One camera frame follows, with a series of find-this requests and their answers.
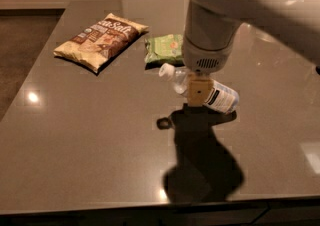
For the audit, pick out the green snack packet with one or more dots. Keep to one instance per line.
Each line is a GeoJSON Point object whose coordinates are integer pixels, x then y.
{"type": "Point", "coordinates": [164, 49]}

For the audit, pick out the clear plastic water bottle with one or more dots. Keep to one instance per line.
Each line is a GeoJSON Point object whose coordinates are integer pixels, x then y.
{"type": "Point", "coordinates": [221, 99]}

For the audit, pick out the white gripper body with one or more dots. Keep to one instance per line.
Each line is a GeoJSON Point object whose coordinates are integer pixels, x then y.
{"type": "Point", "coordinates": [205, 56]}

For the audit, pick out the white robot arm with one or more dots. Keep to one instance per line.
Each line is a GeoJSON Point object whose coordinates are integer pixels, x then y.
{"type": "Point", "coordinates": [212, 24]}

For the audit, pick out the brown sea salt snack bag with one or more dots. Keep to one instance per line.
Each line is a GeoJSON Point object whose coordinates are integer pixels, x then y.
{"type": "Point", "coordinates": [98, 44]}

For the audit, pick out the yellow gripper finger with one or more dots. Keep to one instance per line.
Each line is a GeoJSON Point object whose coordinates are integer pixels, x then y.
{"type": "Point", "coordinates": [199, 88]}

